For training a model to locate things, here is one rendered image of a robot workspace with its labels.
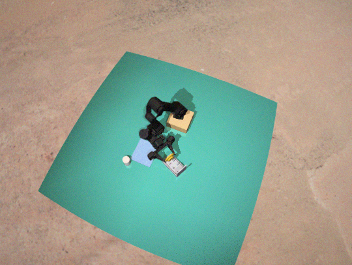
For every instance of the light blue mat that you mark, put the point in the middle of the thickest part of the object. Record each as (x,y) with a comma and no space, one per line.
(140,153)

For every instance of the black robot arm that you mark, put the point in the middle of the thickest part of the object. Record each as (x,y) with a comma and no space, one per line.
(155,128)

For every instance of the white dish rack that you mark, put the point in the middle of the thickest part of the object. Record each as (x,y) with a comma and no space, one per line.
(175,166)

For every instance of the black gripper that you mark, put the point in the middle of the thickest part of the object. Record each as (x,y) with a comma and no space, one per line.
(154,155)

